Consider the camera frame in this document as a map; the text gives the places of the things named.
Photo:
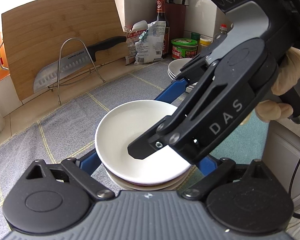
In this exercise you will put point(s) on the red cap glass bottle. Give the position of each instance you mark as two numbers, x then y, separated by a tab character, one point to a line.
222	31

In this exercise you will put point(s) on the white bowl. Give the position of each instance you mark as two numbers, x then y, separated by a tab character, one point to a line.
120	127

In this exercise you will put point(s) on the green lid sauce jar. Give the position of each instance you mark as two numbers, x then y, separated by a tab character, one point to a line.
184	48

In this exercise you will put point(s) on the bamboo cutting board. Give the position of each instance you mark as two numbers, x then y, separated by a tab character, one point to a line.
34	34

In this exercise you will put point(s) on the gloved right hand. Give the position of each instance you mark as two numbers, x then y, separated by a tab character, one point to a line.
288	77

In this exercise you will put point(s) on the wire knife stand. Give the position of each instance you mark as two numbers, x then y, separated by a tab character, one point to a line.
67	65

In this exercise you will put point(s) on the grey checked cloth mat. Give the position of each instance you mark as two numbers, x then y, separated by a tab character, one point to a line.
69	130

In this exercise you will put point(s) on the dark soy sauce bottle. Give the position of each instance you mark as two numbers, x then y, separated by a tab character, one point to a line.
164	26

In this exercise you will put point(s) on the white plate stack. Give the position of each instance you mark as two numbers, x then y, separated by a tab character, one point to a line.
175	66

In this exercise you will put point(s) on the yellow lid spice jar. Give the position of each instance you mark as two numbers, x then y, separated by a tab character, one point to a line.
203	43

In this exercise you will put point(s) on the wooden knife block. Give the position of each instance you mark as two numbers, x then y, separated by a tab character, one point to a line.
175	14

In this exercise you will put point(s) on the santoku knife black handle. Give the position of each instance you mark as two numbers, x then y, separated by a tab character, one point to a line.
115	40

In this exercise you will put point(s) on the green cap small jar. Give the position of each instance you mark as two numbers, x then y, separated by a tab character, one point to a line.
195	36

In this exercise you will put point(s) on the red white seasoning bag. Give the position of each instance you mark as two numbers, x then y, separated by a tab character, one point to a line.
133	35

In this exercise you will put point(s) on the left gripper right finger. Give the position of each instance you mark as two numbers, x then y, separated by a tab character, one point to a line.
216	173

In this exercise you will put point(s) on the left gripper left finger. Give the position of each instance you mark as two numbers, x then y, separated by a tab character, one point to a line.
80	170

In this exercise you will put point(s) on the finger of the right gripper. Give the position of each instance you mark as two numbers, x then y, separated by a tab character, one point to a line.
172	92
222	98

